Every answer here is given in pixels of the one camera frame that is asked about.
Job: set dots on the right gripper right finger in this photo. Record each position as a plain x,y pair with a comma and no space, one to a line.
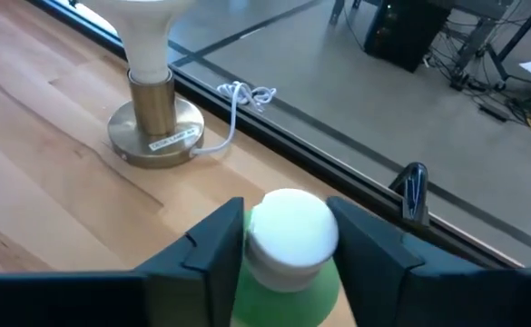
374,272

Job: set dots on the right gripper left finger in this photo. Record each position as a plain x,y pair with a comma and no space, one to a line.
201,272

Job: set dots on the green paint bottle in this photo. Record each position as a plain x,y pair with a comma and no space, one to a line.
292,227

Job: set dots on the black computer tower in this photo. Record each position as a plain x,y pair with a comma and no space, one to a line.
406,32

